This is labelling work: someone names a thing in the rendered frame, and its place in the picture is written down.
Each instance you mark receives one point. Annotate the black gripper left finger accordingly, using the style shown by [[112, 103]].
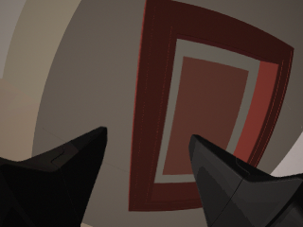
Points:
[[52, 189]]

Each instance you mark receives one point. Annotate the dark red picture frame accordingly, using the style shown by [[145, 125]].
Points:
[[205, 73]]

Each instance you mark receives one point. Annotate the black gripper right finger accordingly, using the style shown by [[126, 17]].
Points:
[[235, 194]]

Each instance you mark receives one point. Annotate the tan rectangular board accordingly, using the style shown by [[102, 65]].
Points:
[[92, 82]]

